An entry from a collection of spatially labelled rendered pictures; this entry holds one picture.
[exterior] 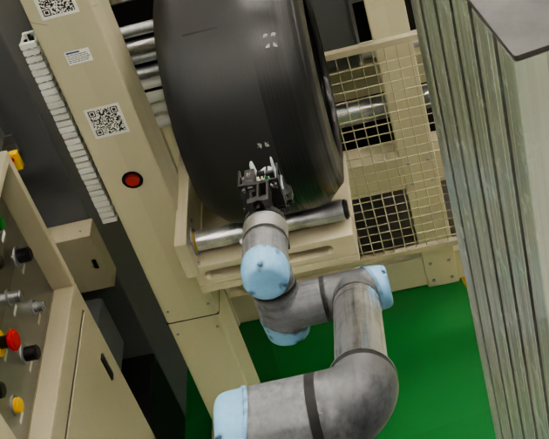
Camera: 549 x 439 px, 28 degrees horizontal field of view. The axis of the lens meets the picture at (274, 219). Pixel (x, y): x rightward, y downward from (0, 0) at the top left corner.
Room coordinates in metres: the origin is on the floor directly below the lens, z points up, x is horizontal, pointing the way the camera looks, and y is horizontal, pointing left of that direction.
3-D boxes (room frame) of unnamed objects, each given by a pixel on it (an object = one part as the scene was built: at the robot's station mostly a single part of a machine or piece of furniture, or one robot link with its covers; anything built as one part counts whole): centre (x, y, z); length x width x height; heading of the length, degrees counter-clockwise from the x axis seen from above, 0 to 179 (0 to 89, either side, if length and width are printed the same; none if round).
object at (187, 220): (2.00, 0.17, 0.90); 0.40 x 0.03 x 0.10; 170
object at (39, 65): (1.98, 0.34, 1.19); 0.05 x 0.04 x 0.48; 170
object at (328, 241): (1.83, 0.02, 0.84); 0.36 x 0.09 x 0.06; 80
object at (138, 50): (2.38, 0.15, 1.05); 0.20 x 0.15 x 0.30; 80
